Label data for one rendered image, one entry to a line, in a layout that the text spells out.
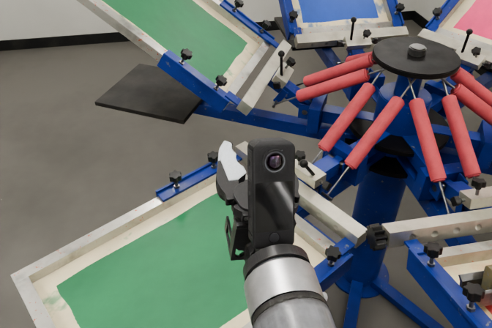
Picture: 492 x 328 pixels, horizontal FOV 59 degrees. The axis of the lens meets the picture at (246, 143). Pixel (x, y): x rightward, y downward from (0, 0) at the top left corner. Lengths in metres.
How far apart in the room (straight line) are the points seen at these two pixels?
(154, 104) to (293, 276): 1.70
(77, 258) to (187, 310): 0.39
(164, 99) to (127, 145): 1.39
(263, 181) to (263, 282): 0.10
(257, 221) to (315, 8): 2.01
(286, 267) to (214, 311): 0.85
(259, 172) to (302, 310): 0.13
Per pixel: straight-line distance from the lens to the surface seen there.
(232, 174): 0.53
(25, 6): 5.07
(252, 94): 1.69
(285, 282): 0.42
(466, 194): 1.47
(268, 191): 0.45
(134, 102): 2.10
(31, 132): 3.83
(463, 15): 2.54
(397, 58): 1.69
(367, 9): 2.49
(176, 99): 2.08
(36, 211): 3.10
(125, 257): 1.42
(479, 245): 1.41
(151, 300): 1.31
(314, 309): 0.42
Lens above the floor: 2.04
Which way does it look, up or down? 38 degrees down
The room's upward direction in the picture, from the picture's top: straight up
